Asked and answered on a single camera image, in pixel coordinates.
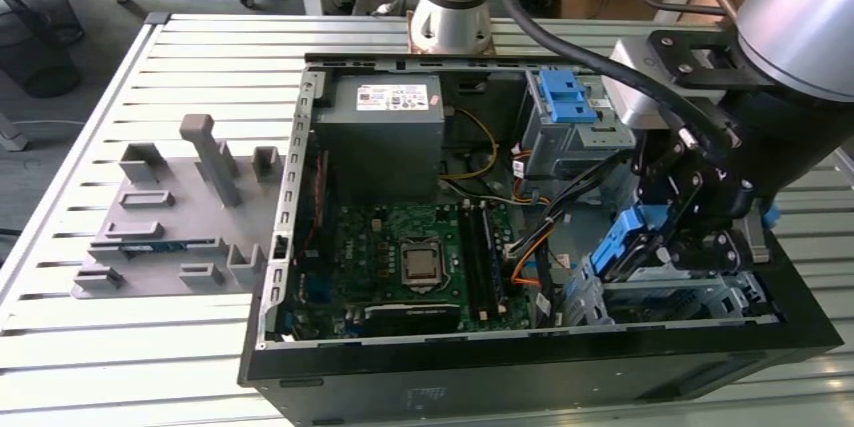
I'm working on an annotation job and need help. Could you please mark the metal disk bay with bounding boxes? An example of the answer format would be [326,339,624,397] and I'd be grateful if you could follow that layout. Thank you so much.
[563,254,782,328]

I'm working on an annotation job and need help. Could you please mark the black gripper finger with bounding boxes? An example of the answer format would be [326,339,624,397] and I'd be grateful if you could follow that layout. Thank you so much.
[665,226,759,273]
[631,129,708,258]

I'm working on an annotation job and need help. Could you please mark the black sleeved cable bundle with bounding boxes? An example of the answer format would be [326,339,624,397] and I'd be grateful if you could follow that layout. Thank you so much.
[505,151,639,261]

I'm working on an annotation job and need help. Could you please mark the dark RAM stick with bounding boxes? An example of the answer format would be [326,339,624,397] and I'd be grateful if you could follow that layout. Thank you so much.
[480,206,509,309]

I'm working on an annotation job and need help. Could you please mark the yellow wire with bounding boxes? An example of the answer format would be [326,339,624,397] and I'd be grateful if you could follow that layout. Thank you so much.
[439,106,501,183]

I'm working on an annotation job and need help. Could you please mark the black camera bracket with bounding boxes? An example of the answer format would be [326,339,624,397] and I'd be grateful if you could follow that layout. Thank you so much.
[647,28,768,94]

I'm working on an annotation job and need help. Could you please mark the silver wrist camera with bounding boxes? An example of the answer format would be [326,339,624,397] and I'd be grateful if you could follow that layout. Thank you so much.
[609,39,676,131]

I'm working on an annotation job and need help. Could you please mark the orange wire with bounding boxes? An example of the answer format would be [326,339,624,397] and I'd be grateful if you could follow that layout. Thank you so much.
[509,231,559,289]

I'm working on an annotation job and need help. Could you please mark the small grey wrist camera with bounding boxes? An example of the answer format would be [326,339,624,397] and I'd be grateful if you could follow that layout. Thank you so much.
[741,215,774,264]

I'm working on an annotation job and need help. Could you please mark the blue plastic bay latch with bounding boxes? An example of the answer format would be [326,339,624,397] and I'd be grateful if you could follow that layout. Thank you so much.
[536,66,600,124]

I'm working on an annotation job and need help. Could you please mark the silver CPU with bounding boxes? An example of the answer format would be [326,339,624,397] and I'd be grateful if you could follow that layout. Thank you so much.
[403,249,440,282]

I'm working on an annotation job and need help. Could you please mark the CPU socket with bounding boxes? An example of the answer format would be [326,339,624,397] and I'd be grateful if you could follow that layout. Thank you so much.
[397,235,447,294]

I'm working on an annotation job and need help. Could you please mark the green motherboard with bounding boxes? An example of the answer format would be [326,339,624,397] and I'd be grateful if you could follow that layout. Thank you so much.
[292,199,535,341]

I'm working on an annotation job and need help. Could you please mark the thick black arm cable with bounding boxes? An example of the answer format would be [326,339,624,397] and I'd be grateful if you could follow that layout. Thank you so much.
[497,0,743,151]

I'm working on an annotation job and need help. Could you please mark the black RAM slot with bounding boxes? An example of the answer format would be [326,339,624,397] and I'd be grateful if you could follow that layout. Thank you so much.
[461,200,488,319]

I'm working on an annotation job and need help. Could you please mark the grey white stand foot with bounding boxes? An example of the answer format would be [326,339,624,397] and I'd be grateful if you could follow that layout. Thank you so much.
[0,111,32,153]

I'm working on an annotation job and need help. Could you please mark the grey parts rack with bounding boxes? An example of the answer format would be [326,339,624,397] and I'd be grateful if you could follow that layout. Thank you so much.
[69,113,289,301]

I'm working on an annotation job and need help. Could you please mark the blue-green RAM stick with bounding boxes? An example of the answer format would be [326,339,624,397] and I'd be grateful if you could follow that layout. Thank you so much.
[89,241,192,254]

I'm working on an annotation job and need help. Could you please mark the grey power supply unit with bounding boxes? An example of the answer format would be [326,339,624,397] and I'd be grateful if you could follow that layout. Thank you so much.
[310,72,447,204]

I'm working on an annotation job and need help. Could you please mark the black PC case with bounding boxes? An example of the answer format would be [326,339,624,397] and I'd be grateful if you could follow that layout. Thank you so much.
[236,51,843,427]

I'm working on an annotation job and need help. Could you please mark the black graphics card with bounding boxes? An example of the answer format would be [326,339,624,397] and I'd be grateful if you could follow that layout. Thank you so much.
[359,299,463,339]

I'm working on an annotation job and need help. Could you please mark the metal optical drive cage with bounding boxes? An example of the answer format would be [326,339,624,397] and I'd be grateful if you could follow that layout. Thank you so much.
[519,66,639,181]

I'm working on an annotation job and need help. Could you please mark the hard disk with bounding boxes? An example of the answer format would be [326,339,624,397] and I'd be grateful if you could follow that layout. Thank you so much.
[591,204,672,284]

